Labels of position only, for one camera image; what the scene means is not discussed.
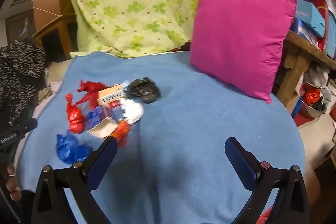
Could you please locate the blue cardboard box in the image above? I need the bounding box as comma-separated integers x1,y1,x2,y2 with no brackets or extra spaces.
294,0,326,38

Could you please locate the white paper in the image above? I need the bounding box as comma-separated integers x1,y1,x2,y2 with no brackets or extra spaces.
121,98,144,125

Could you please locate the steel basin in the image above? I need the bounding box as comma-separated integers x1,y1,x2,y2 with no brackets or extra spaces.
299,99,327,119

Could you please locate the black white speckled garment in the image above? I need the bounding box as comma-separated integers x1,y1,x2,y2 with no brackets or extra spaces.
0,40,48,122

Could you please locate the person's left hand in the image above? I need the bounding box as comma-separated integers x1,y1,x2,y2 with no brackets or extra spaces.
5,163,23,201

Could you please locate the small black plastic bag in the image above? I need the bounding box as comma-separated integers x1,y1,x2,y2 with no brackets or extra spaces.
314,97,331,111

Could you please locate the orange red wrapper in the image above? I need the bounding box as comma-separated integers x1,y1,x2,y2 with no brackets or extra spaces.
112,120,132,148

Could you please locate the blue fleece blanket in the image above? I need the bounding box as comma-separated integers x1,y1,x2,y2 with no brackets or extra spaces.
16,51,306,224

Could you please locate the wooden bench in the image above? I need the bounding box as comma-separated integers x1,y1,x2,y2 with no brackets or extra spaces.
276,30,336,114

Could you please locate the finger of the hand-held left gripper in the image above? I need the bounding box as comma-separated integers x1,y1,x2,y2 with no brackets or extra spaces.
12,118,39,136

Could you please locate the pink pillow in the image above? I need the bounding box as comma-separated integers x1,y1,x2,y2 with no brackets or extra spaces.
189,0,300,104

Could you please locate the red orange plastic bag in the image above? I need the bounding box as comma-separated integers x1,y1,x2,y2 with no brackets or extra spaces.
304,88,322,106

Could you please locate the orange medicine box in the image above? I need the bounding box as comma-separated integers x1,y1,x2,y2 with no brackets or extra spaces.
97,84,126,109

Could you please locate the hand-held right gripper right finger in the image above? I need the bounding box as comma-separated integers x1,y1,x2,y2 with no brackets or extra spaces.
225,136,311,224

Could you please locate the green floral quilt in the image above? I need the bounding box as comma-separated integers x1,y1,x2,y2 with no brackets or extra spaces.
71,0,275,59

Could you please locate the blue plastic bag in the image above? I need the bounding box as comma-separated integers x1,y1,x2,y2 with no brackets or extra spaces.
56,131,91,164

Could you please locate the red ribbon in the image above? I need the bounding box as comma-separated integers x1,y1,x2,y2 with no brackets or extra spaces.
77,80,111,109

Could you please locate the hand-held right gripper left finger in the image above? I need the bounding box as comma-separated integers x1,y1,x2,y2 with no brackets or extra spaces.
31,135,118,224

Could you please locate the blue packet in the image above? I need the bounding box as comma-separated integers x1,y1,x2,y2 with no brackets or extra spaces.
87,106,108,130

